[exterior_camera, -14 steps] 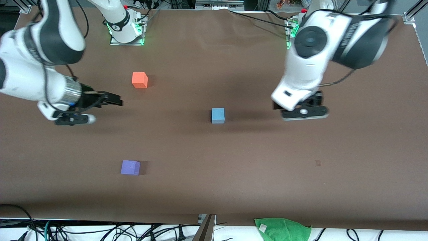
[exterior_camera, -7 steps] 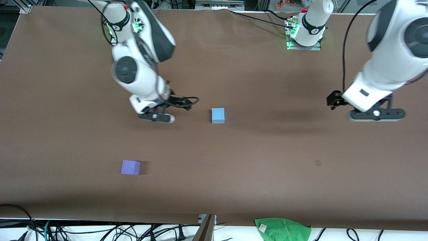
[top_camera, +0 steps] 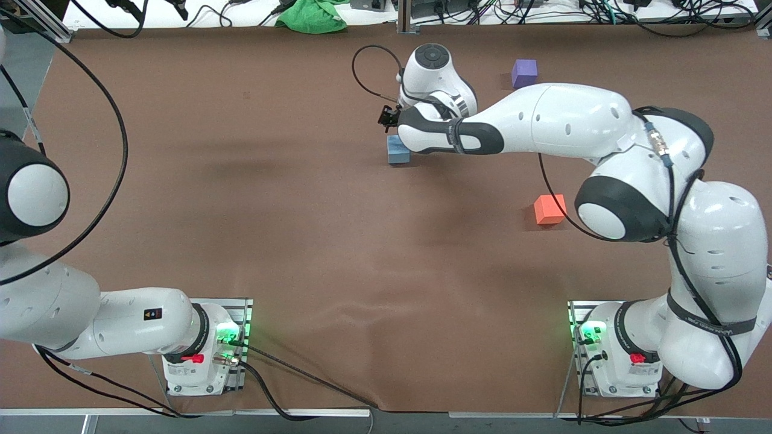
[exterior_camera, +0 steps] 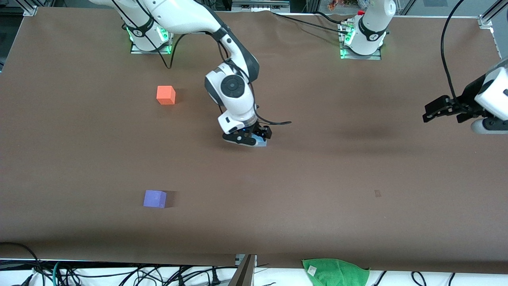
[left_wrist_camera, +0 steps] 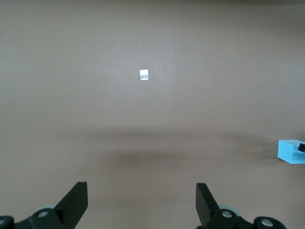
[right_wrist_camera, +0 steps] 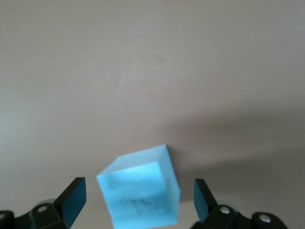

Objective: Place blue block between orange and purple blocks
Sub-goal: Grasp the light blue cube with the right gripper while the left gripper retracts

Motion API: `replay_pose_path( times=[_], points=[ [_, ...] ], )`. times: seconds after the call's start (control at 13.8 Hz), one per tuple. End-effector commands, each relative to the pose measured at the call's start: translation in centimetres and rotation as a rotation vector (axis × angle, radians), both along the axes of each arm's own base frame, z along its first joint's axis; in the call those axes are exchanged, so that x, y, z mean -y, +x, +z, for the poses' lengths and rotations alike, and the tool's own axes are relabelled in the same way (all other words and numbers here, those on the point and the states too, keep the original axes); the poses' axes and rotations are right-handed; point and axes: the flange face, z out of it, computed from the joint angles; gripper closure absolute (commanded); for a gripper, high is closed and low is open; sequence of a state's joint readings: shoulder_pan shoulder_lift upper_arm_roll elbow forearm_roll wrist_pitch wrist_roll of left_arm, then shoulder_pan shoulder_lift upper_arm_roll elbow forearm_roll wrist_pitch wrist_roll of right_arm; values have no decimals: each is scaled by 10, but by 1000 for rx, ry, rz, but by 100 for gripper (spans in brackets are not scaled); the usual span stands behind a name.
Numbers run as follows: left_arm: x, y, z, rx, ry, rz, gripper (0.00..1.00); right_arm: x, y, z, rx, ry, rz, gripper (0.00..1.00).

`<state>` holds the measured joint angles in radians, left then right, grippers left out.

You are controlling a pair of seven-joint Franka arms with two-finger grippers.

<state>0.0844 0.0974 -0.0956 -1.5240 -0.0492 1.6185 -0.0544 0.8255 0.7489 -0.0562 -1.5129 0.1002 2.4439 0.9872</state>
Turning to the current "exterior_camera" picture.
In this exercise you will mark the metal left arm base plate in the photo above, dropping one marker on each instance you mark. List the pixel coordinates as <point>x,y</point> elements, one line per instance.
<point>375,57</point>

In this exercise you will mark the aluminium frame rail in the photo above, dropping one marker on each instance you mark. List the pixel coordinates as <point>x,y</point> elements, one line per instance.
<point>260,5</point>

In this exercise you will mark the brown table cover sheet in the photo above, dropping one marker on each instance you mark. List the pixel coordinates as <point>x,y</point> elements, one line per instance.
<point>278,190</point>

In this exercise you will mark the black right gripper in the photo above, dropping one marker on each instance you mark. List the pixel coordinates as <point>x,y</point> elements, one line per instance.
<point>261,130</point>

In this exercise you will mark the green microfibre cloth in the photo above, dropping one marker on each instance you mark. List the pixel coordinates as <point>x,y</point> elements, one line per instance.
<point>337,273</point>

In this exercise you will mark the purple foam block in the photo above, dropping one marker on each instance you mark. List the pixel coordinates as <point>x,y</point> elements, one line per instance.
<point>154,199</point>

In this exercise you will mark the orange foam block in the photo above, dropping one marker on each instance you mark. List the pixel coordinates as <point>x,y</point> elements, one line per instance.
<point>165,95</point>

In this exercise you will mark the light blue foam block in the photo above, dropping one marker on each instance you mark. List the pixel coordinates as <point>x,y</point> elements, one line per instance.
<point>262,143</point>

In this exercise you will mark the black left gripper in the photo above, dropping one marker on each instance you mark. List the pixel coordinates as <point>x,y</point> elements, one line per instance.
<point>468,99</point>

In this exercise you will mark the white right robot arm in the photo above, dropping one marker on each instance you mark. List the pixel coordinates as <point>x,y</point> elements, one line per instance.
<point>234,101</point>

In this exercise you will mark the aluminium corner bracket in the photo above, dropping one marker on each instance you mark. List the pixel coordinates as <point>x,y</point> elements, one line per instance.
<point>485,20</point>

